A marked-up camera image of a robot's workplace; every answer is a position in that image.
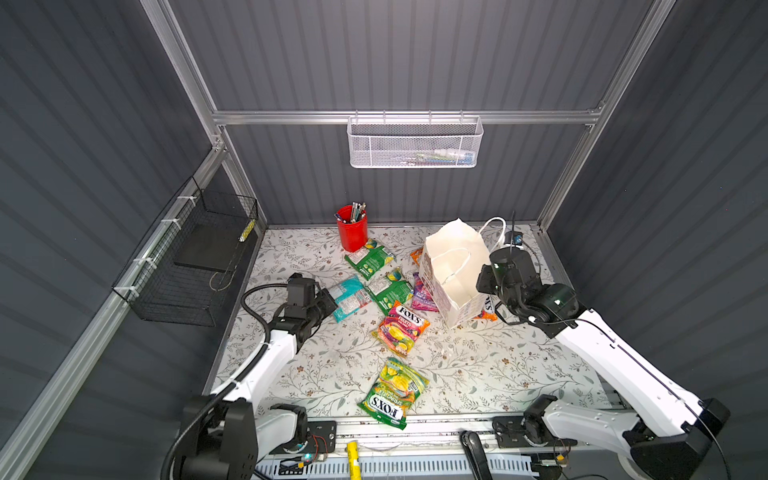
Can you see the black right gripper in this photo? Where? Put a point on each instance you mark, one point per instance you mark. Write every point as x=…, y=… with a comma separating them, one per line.
x=482, y=277

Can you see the green yellow Fox's packet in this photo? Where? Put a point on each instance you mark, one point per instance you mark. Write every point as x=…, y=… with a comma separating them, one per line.
x=395, y=390

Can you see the pens in cup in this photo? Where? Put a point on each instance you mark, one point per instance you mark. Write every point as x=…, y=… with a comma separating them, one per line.
x=351, y=213

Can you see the black handle tool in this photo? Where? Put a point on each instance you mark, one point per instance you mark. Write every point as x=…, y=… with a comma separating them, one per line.
x=475, y=454

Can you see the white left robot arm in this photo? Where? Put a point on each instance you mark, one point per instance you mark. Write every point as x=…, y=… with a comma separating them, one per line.
x=222, y=437

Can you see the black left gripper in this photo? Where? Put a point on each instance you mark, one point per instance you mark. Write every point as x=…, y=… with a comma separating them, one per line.
x=321, y=296

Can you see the white wire mesh basket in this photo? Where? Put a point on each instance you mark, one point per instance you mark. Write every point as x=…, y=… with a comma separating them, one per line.
x=414, y=142

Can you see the yellow marker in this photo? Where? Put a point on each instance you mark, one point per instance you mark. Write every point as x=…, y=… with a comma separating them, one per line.
x=352, y=450

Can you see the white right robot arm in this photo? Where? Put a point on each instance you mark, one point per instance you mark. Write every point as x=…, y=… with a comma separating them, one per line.
x=668, y=431

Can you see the orange yellow Fox's packet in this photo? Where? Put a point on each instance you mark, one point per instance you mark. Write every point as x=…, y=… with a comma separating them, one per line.
x=488, y=311

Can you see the white printed paper bag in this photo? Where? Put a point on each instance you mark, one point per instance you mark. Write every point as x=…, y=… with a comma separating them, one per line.
x=451, y=262

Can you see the orange snack packet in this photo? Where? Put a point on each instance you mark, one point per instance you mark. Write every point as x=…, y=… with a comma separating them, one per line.
x=416, y=256

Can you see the red pen cup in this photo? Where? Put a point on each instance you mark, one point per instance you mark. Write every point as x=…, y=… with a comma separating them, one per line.
x=353, y=236

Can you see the red Fox's candy packet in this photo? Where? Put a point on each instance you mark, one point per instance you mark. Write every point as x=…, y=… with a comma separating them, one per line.
x=401, y=329

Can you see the purple Fox's candy packet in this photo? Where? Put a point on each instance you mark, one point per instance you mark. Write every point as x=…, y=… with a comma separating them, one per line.
x=422, y=299

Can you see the teal snack packet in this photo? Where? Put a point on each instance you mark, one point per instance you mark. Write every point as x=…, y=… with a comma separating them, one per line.
x=350, y=295

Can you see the black wire basket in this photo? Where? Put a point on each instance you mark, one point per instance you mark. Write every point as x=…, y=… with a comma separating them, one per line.
x=186, y=272

